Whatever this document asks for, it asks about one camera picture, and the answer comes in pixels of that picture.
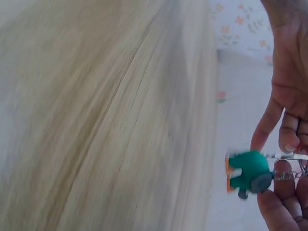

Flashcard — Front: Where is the person's right hand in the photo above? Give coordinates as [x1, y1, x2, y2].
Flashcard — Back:
[256, 160, 308, 231]

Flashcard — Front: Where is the person's left hand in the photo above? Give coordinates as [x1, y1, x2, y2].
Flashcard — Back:
[249, 0, 308, 155]

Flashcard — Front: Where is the green figure keychain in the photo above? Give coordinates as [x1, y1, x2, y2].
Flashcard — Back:
[224, 149, 308, 200]

